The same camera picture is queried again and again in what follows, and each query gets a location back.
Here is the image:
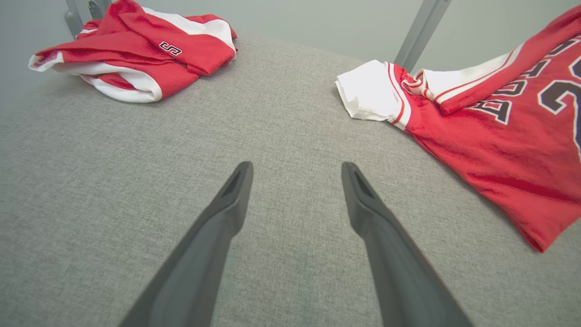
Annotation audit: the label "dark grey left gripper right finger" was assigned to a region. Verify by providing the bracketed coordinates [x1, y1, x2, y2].
[341, 161, 473, 327]

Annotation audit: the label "red white jersey shirt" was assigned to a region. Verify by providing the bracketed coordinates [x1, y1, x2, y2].
[335, 5, 581, 253]

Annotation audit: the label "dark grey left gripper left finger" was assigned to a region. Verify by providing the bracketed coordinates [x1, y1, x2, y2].
[119, 161, 254, 327]

